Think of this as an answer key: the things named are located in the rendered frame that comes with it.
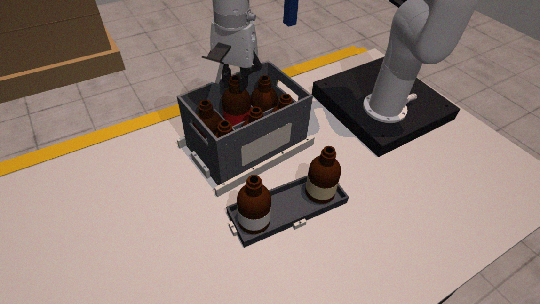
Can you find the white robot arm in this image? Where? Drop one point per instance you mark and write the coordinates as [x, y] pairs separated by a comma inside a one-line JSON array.
[[422, 31]]

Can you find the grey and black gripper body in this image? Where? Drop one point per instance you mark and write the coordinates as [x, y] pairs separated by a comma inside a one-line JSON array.
[[243, 42]]

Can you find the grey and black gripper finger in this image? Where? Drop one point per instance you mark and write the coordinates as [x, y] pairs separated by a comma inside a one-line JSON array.
[[226, 74], [245, 72]]

